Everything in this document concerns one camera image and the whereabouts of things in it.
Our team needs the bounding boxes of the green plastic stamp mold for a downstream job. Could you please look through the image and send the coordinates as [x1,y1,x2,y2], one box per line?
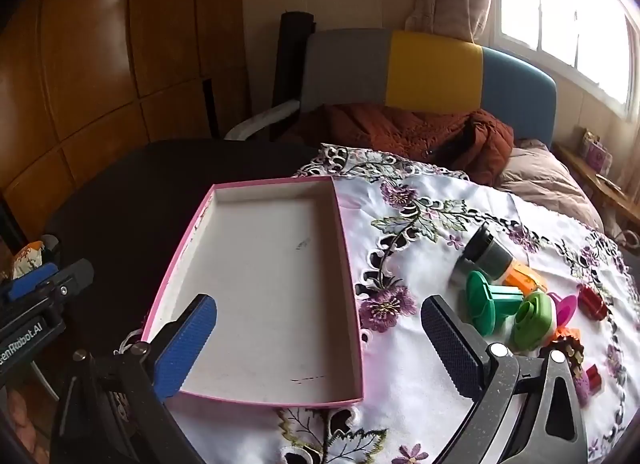
[465,271,524,336]

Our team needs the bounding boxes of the green white square container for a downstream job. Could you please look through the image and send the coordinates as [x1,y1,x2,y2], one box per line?
[511,291,556,351]

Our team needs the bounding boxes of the orange plastic clip toy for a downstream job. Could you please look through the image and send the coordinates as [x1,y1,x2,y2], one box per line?
[503,260,548,296]

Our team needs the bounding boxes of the orange perforated block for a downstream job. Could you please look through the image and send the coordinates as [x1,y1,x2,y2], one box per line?
[552,326,582,342]

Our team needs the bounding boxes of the dark grey cylindrical jar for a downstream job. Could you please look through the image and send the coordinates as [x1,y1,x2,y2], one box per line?
[454,224,514,284]

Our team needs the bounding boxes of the brown wooden massage comb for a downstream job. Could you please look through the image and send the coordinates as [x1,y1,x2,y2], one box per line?
[538,336,585,370]

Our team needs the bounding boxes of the magenta plastic funnel toy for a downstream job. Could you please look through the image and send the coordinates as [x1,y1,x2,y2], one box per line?
[548,292,578,328]

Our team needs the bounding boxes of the red puzzle piece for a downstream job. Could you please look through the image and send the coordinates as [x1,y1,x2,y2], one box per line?
[586,364,602,395]

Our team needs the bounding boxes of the red metal capsule tube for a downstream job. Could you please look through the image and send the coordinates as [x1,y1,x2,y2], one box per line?
[578,284,608,321]

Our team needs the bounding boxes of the purple carved egg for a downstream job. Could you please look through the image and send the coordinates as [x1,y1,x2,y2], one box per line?
[574,372,591,408]

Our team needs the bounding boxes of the pink shallow cardboard box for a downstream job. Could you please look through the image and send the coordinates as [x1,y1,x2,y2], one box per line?
[143,177,363,408]

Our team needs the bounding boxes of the white embroidered floral tablecloth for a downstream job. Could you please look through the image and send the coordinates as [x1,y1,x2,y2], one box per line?
[168,146,639,463]

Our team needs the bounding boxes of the beige pink pillow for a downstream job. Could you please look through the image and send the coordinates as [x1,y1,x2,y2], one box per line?
[495,139,604,233]

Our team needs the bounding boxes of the rust brown quilted jacket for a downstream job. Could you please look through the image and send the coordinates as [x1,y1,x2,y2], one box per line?
[280,103,514,186]

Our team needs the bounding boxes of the white chair armrest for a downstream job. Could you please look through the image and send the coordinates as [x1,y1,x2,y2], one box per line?
[224,100,300,141]

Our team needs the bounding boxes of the wooden side shelf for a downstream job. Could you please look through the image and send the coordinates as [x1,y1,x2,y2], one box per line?
[551,143,639,224]

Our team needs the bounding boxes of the purple gift box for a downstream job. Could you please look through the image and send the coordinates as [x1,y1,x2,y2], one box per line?
[579,128,613,176]

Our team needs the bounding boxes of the grey yellow blue headboard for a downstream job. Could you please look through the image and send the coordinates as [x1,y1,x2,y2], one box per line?
[300,28,556,144]

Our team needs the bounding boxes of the wooden wardrobe panels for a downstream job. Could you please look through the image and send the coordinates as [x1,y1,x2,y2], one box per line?
[1,0,250,241]

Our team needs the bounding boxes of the black rolled mat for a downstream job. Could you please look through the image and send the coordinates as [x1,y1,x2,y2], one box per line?
[271,11,316,106]

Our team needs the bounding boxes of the window with white frame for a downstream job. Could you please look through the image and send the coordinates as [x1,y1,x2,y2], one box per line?
[494,0,639,120]

